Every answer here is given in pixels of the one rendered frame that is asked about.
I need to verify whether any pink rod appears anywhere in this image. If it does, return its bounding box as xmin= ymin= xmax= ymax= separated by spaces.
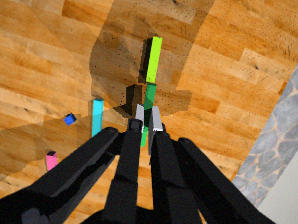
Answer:
xmin=46 ymin=152 xmax=58 ymax=171

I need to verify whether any turquoise rod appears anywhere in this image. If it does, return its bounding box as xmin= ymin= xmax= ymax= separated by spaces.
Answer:
xmin=92 ymin=98 xmax=104 ymax=137

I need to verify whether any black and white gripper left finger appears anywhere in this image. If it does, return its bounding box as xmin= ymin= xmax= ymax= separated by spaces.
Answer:
xmin=0 ymin=103 xmax=144 ymax=224

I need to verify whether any small blue block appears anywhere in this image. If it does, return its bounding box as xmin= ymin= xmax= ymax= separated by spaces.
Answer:
xmin=64 ymin=114 xmax=76 ymax=126

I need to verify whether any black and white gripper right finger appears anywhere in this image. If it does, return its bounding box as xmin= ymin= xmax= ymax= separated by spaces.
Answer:
xmin=148 ymin=106 xmax=276 ymax=224

